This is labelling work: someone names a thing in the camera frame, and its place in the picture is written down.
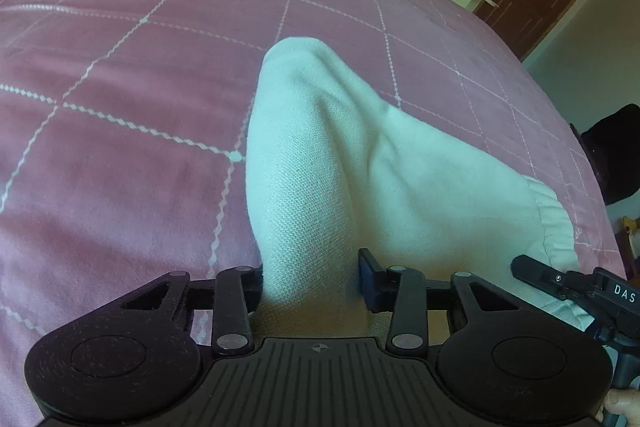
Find yellow object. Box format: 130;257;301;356
620;216;640;259

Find pink checked bed cover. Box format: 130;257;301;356
0;0;629;427

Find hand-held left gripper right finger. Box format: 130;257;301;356
357;248;522;355

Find dark cloth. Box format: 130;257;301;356
570;103;640;206

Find white pants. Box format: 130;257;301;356
245;37;598;344

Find person's right hand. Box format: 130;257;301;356
602;386;640;419

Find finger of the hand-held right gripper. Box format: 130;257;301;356
511;255;598;303

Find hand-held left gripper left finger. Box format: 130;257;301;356
120;264;266;355

